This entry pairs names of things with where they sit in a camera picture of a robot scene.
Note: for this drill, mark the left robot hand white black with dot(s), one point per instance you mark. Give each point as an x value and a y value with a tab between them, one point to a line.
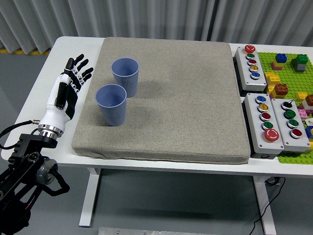
55	112

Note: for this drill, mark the blue ribbed plastic cup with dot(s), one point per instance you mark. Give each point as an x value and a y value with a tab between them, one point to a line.
128	83
113	115

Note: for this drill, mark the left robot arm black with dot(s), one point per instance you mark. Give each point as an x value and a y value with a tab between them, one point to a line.
24	147

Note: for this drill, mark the white table leg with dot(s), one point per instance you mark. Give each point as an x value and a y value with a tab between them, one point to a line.
88	200
265	208

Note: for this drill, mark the grey-brown fabric mat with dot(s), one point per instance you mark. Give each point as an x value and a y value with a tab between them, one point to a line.
183	110

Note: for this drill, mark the grey pleated curtain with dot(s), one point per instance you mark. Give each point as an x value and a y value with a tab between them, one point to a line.
146	17

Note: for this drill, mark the grey five-button control box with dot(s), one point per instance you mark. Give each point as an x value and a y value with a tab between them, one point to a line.
254	84
259	140

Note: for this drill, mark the brown orange brick stack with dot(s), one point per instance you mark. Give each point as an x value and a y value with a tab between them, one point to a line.
280	89

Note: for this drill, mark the blue yellow pink brick stack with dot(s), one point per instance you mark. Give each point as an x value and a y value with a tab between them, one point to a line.
280	58

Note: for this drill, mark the green brick baseplate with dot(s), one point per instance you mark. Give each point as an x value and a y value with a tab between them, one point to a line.
288	76

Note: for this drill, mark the grey control box black knob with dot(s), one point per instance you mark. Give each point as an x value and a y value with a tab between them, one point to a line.
296	144

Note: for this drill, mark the pink toy brick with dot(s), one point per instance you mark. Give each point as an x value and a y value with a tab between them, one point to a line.
302	113

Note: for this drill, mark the green grey brick stack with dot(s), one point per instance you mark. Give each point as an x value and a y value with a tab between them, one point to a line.
300	60

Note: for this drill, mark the brown white pink brick stack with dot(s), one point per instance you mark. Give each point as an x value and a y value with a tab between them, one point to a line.
310	99

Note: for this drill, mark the blue yellow toy brick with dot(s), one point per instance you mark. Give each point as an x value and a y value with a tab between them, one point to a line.
310	131

